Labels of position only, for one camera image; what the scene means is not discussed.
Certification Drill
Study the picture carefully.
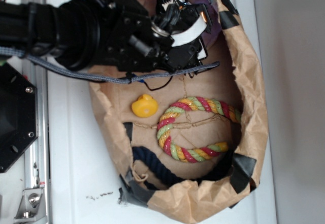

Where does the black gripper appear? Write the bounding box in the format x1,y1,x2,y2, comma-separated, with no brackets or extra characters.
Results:
87,0,212,73

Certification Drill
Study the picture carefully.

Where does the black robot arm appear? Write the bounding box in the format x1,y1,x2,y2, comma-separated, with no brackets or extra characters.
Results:
1,0,212,73

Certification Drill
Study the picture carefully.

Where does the yellow rubber duck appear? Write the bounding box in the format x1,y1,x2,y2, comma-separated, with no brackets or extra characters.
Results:
131,94,158,118

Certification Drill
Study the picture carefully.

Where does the brown paper bag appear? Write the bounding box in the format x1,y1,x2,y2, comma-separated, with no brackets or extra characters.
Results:
89,0,268,223

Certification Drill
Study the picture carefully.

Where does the multicolour twisted rope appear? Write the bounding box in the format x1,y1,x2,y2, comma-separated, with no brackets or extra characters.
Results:
156,96,242,164

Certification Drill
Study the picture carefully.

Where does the dark navy rope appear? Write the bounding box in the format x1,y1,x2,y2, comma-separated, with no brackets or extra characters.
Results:
131,145,236,190

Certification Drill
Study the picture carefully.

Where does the grey braided cable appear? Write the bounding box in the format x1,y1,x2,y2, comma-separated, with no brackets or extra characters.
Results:
0,47,220,85

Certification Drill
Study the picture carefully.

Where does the black octagonal mount plate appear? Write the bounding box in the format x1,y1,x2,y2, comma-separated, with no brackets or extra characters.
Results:
1,63,38,173

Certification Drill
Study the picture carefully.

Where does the aluminium frame rail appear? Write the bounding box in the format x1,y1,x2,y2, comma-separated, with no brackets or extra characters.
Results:
14,0,53,224

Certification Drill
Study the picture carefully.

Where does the metal corner bracket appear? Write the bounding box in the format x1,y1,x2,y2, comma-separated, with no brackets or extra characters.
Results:
14,188,47,223

